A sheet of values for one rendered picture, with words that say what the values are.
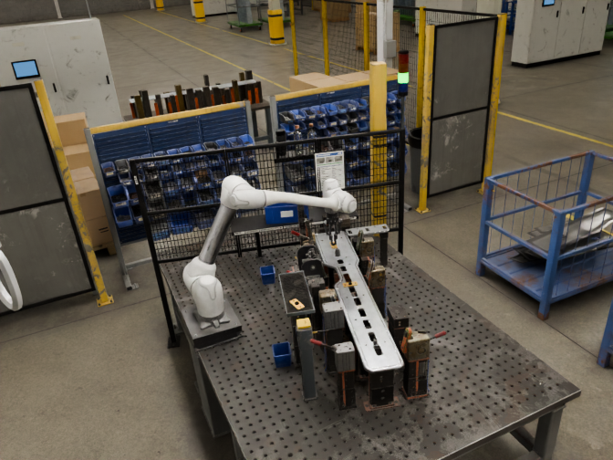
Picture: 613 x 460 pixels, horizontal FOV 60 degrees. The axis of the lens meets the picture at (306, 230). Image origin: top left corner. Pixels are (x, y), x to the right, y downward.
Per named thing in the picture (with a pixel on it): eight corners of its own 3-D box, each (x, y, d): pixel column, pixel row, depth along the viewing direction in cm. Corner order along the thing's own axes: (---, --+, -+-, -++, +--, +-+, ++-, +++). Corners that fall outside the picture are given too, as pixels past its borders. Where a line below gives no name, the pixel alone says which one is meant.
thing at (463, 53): (420, 214, 598) (428, 25, 506) (413, 209, 610) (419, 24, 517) (493, 193, 634) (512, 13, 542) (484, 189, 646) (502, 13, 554)
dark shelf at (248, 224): (358, 219, 375) (358, 215, 374) (231, 235, 365) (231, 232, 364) (351, 206, 395) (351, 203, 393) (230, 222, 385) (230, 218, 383)
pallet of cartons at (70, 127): (107, 206, 676) (86, 126, 628) (39, 220, 652) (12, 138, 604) (102, 176, 776) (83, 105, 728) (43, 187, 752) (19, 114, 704)
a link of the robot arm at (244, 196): (266, 191, 296) (256, 182, 306) (236, 193, 287) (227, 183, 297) (264, 213, 301) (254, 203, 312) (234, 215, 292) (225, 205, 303)
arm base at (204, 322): (202, 334, 304) (202, 327, 301) (192, 312, 322) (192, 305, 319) (233, 325, 311) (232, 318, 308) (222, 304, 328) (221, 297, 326)
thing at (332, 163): (346, 189, 387) (345, 149, 373) (316, 193, 385) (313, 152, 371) (345, 188, 389) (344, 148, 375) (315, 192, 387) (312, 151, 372)
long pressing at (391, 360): (411, 366, 242) (411, 363, 242) (363, 374, 240) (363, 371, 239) (345, 230, 364) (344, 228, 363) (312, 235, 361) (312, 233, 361)
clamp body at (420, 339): (432, 397, 263) (436, 339, 247) (403, 402, 262) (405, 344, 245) (425, 382, 273) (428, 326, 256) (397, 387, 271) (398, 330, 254)
